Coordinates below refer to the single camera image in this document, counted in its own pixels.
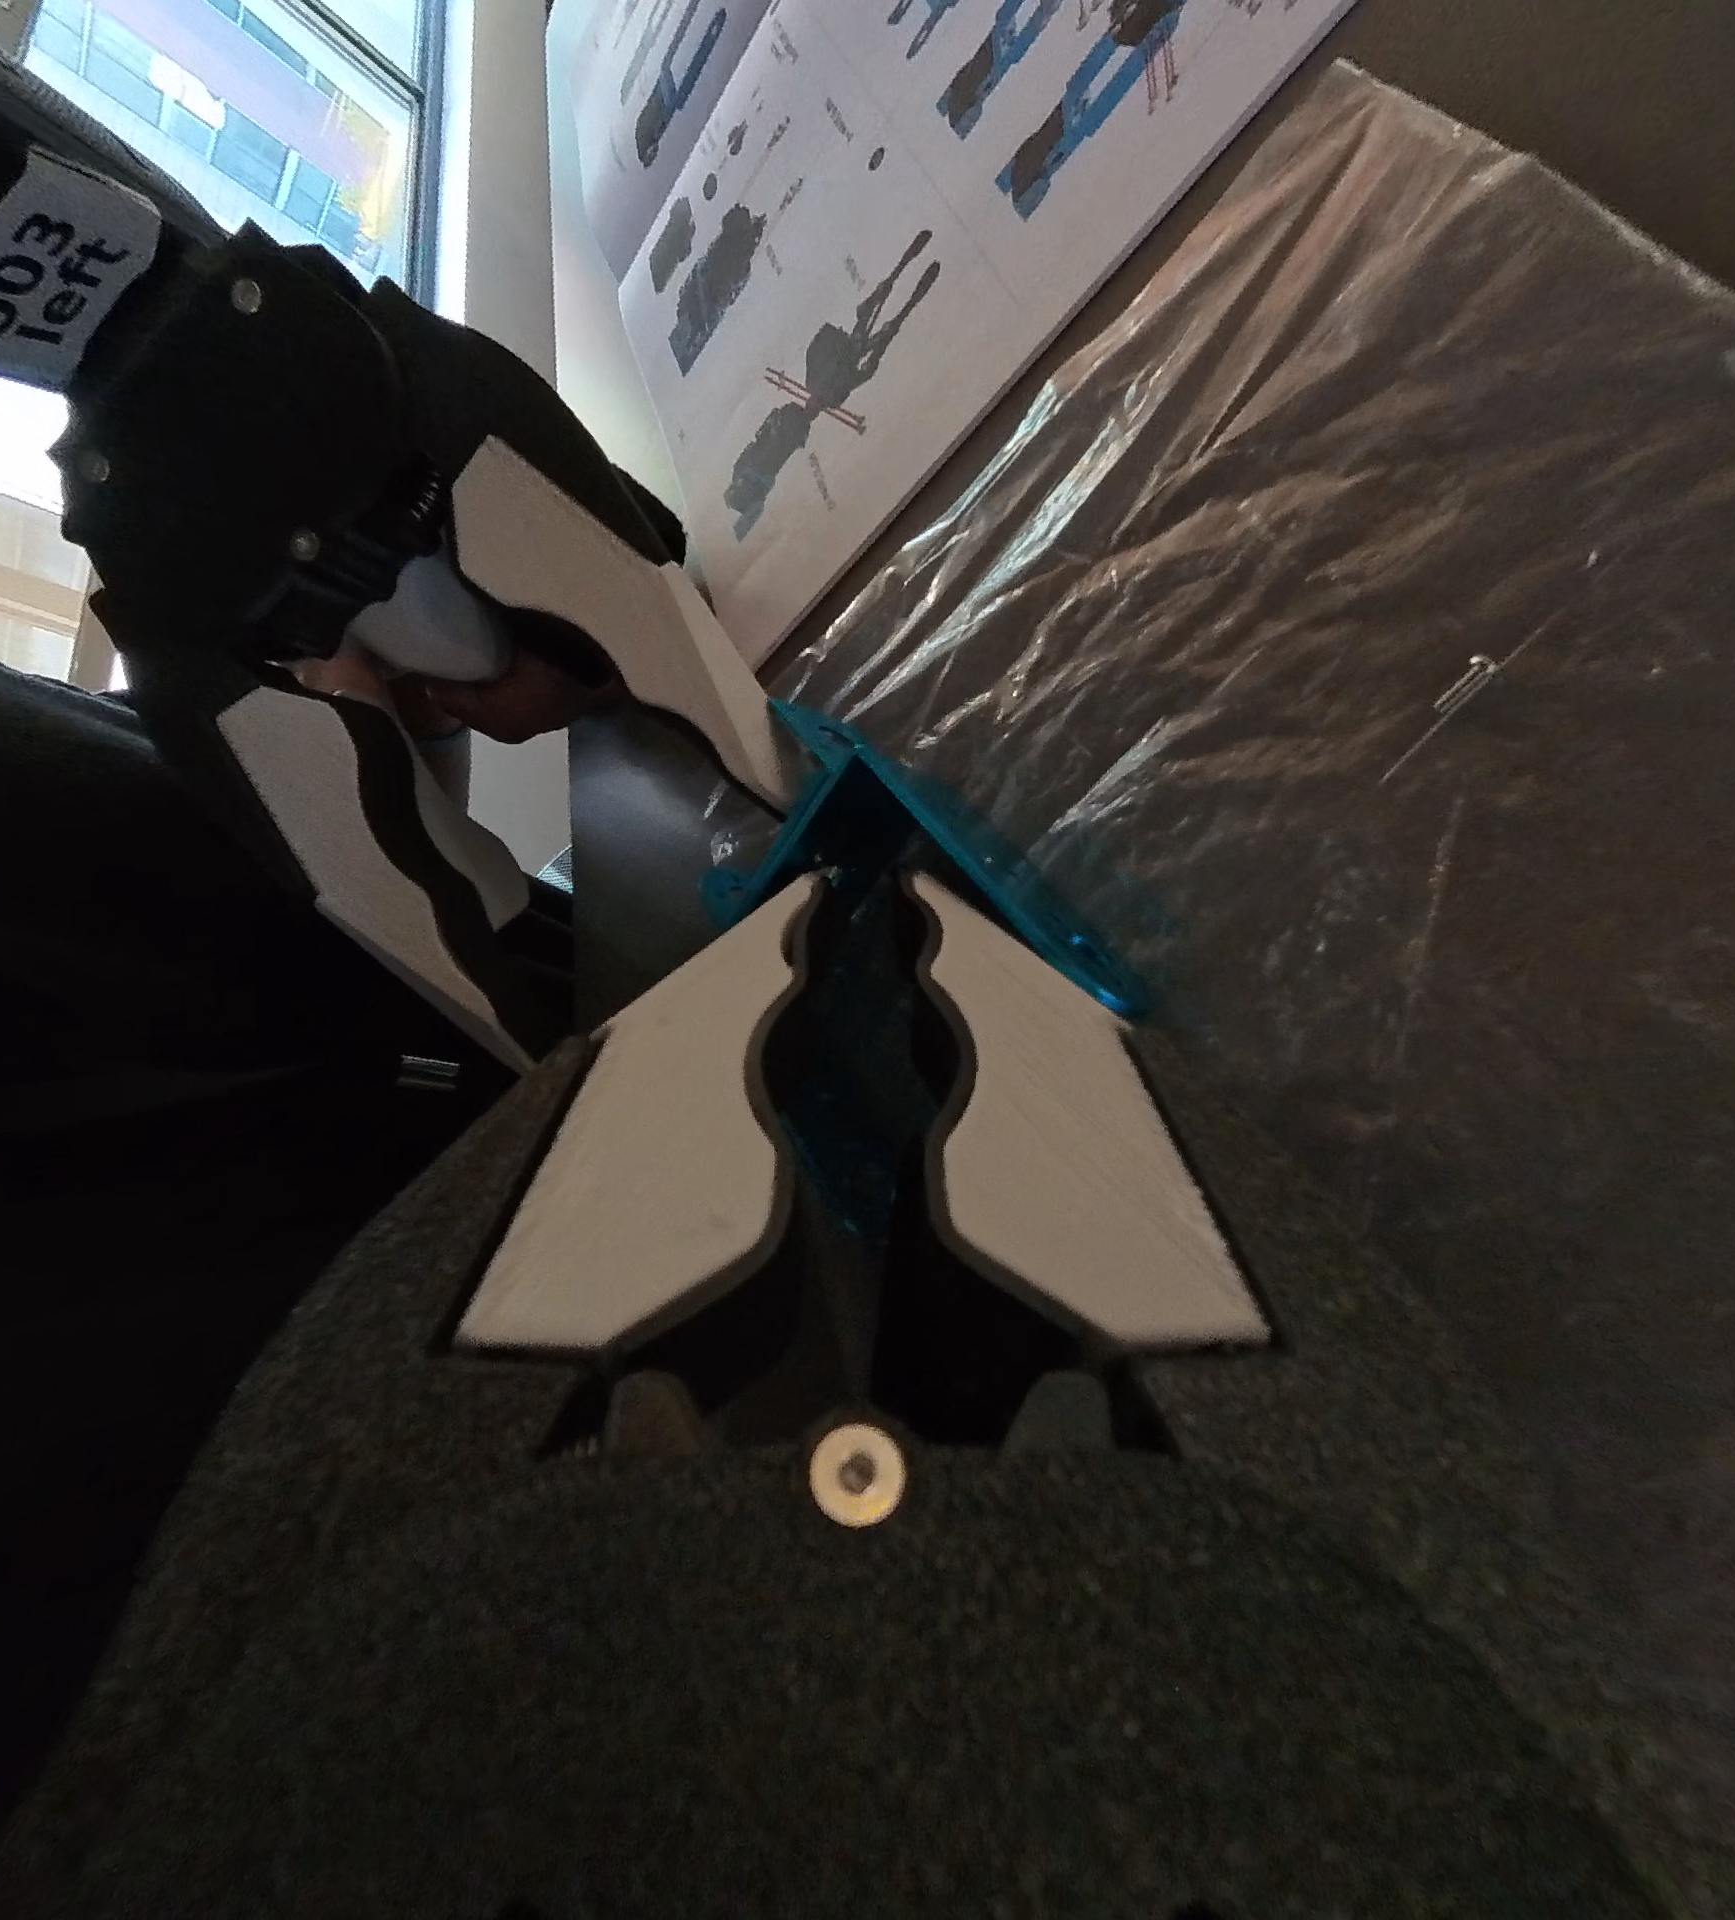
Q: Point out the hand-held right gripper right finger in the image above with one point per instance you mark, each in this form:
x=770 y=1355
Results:
x=1108 y=1184

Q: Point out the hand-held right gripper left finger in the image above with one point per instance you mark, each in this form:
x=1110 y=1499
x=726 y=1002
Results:
x=628 y=1184

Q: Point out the white instruction manual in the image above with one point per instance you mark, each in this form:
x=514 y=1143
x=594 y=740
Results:
x=882 y=181

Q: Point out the person's left hand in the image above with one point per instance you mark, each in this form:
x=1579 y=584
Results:
x=522 y=705

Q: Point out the long-legged blue U bracket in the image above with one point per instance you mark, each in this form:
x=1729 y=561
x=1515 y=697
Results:
x=1018 y=901

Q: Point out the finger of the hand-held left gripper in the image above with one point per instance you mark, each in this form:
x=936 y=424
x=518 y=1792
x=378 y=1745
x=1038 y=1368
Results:
x=342 y=825
x=612 y=571

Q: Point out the large window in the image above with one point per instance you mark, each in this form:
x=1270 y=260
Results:
x=252 y=91

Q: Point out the clear plastic bag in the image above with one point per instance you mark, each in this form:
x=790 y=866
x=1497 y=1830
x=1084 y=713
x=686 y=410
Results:
x=1408 y=600

